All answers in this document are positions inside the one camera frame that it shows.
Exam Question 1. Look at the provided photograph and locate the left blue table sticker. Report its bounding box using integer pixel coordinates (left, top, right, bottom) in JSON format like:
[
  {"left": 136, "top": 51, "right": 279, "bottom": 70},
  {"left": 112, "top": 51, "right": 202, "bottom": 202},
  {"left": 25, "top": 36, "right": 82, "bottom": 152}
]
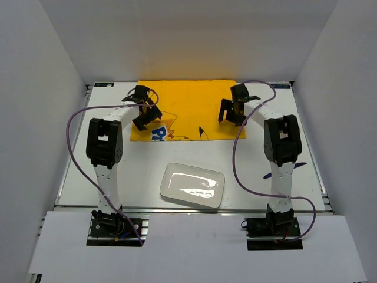
[{"left": 94, "top": 82, "right": 114, "bottom": 88}]

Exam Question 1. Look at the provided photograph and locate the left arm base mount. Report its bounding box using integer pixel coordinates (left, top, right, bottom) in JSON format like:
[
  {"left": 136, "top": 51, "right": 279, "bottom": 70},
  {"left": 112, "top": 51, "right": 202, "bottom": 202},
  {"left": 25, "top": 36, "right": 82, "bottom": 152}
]
[{"left": 87, "top": 210, "right": 148, "bottom": 248}]

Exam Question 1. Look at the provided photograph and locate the aluminium table edge rail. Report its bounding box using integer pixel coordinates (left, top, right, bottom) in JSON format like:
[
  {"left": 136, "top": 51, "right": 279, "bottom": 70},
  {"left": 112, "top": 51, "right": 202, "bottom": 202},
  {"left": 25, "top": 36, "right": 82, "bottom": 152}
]
[{"left": 54, "top": 205, "right": 333, "bottom": 215}]

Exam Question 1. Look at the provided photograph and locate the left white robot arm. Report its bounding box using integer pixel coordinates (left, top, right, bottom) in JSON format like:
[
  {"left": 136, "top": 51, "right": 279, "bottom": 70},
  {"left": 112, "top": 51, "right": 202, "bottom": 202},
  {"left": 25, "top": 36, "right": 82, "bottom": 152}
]
[{"left": 86, "top": 85, "right": 162, "bottom": 214}]

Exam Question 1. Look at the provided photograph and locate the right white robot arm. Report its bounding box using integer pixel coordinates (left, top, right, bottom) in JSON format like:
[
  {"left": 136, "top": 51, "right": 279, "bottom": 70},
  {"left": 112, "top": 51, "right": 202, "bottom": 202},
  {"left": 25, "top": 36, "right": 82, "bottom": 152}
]
[{"left": 218, "top": 83, "right": 302, "bottom": 235}]

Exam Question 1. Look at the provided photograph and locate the blue table sticker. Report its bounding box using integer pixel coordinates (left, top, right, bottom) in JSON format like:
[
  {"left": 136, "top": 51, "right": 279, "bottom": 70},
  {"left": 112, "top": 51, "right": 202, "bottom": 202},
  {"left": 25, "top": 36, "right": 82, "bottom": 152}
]
[
  {"left": 271, "top": 84, "right": 291, "bottom": 89},
  {"left": 94, "top": 82, "right": 114, "bottom": 88}
]

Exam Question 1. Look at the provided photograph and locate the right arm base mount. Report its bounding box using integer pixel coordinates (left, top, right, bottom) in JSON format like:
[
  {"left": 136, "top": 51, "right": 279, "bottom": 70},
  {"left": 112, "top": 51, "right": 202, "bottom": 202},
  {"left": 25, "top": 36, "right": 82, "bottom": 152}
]
[{"left": 240, "top": 217, "right": 303, "bottom": 251}]

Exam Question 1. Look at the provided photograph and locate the right blue table sticker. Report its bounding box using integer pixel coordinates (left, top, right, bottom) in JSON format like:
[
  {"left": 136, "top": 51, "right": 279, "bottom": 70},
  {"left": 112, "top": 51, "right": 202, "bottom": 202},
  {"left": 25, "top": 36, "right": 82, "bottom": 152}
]
[{"left": 271, "top": 84, "right": 291, "bottom": 89}]

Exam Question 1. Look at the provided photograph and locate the yellow Pikachu cloth placemat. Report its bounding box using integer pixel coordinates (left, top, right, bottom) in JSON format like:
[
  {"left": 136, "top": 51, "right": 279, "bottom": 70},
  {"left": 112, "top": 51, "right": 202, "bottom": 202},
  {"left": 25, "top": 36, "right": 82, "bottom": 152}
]
[{"left": 130, "top": 80, "right": 239, "bottom": 142}]

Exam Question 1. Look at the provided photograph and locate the white rectangular ceramic plate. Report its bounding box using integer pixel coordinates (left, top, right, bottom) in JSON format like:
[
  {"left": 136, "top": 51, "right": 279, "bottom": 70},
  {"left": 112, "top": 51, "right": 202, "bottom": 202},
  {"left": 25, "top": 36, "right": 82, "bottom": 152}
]
[{"left": 160, "top": 163, "right": 225, "bottom": 208}]

